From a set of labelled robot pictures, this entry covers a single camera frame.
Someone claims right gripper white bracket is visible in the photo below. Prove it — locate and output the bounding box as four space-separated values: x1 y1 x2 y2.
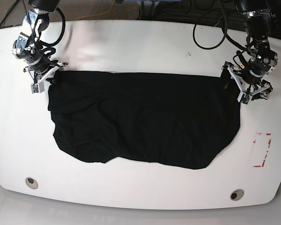
23 60 68 84

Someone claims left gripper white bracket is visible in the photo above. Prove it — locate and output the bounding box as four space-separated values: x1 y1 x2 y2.
220 61 273 102

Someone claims black t-shirt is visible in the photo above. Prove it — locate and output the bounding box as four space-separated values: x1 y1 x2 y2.
48 71 241 170

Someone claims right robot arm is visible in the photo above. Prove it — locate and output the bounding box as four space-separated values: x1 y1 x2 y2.
12 0 68 93

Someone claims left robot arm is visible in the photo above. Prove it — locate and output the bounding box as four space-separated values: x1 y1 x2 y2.
221 0 278 105

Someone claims red tape rectangle marking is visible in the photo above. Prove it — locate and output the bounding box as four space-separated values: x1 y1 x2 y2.
251 133 272 168

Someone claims left table grommet hole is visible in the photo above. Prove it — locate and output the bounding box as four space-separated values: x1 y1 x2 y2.
25 177 38 189

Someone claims table grommet hole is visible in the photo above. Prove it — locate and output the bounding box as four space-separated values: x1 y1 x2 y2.
25 177 38 189
230 189 244 201

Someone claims right table grommet hole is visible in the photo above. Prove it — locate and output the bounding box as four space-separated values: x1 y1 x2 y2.
230 189 244 201

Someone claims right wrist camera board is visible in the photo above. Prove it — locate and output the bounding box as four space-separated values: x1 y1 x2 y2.
31 83 45 94

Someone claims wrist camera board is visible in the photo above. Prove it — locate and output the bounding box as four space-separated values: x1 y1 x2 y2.
31 83 45 94
240 94 251 105

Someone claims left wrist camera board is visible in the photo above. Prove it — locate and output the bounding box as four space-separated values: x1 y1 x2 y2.
240 94 251 105

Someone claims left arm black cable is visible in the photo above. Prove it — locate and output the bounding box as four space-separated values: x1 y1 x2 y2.
193 0 249 51

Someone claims yellow cable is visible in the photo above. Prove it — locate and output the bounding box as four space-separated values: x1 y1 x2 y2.
76 0 115 22

